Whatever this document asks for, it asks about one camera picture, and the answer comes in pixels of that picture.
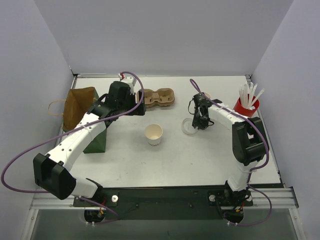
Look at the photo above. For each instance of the green paper bag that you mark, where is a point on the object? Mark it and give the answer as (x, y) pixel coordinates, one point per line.
(76, 104)

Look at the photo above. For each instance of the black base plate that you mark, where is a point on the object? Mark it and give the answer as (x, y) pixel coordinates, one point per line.
(206, 202)

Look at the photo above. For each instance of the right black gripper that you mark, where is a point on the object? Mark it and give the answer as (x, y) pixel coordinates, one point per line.
(199, 121)

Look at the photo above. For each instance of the aluminium rail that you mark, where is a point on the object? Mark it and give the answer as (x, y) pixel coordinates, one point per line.
(281, 198)

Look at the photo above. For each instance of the red straw holder cup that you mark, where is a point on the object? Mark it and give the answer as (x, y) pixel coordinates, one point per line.
(249, 112)

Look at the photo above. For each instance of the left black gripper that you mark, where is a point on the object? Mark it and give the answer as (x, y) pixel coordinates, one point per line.
(139, 107)

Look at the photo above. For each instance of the clear plastic cup lid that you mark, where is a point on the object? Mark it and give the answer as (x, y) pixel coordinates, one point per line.
(187, 127)

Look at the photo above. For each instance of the white wrapped straw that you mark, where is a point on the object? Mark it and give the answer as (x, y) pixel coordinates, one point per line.
(257, 96)
(245, 93)

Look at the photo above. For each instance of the brown cardboard cup carrier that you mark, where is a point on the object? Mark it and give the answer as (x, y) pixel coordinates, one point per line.
(163, 97)

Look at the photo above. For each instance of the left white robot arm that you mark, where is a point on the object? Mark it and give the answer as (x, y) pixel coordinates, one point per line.
(52, 170)

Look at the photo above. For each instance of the white paper coffee cup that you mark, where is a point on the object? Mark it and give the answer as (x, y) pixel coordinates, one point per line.
(153, 134)

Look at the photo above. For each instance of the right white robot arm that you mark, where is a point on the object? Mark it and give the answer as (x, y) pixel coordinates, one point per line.
(249, 141)

